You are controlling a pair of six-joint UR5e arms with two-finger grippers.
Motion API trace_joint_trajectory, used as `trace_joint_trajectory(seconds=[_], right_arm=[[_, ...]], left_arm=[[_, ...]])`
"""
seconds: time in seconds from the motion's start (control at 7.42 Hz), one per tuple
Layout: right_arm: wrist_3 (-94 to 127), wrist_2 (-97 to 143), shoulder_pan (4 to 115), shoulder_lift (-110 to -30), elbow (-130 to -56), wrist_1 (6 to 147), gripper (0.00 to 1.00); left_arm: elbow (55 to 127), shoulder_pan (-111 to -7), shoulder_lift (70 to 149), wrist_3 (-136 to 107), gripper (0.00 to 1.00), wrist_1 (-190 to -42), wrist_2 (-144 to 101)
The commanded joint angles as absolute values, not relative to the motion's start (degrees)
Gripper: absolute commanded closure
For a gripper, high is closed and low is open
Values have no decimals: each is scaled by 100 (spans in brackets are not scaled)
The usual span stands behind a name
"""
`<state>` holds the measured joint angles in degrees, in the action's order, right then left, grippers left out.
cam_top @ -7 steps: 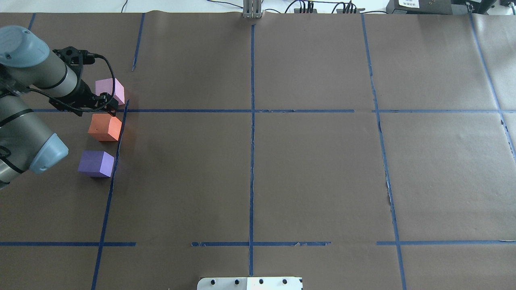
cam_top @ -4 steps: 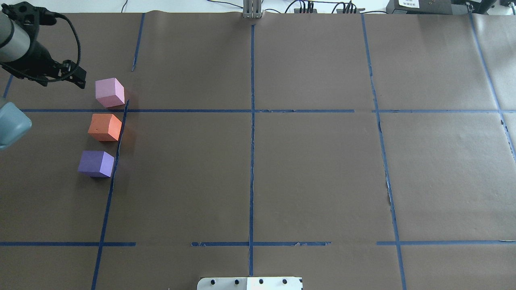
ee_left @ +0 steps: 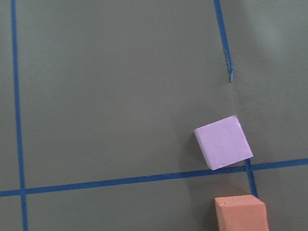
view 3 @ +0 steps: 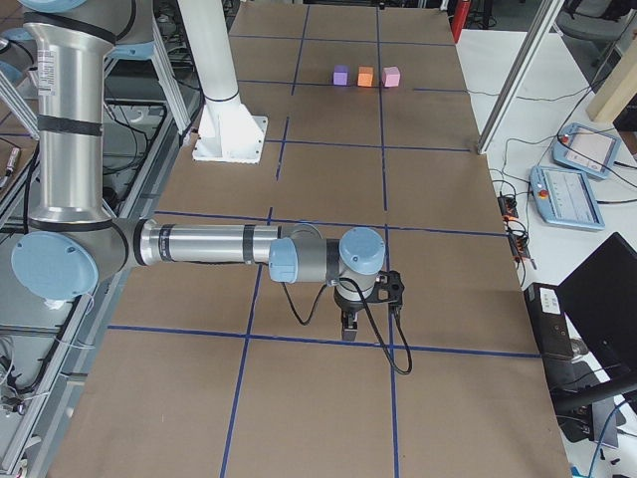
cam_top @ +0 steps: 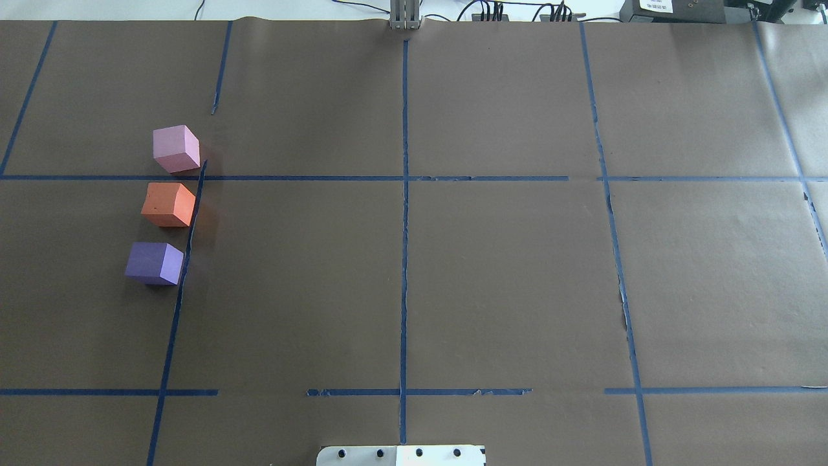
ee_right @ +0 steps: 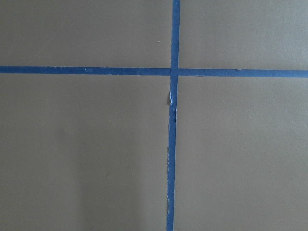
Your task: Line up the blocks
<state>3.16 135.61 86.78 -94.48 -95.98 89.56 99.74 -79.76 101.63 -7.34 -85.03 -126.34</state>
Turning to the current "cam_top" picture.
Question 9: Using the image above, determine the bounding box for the orange foam cube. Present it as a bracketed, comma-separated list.
[141, 183, 196, 228]

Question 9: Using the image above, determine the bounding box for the brown paper table cover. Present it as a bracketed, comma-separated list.
[2, 17, 826, 465]

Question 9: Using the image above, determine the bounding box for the black power strip left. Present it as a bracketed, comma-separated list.
[472, 3, 508, 23]

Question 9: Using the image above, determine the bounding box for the black power strip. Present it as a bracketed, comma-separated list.
[535, 4, 586, 23]
[472, 3, 508, 23]

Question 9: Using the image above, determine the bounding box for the pink foam cube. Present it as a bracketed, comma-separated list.
[153, 125, 201, 173]

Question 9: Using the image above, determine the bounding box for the purple foam cube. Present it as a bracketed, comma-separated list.
[124, 242, 184, 286]

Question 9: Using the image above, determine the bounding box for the black power strip right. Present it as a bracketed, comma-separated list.
[535, 4, 586, 23]

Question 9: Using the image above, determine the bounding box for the black box with label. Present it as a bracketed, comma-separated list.
[618, 0, 726, 24]

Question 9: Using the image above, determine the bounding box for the grey metal camera post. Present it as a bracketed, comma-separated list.
[389, 0, 422, 30]

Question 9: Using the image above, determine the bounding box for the white metal base plate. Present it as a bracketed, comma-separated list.
[316, 444, 487, 465]

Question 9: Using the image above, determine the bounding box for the black cable near post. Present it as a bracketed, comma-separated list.
[333, 0, 391, 14]

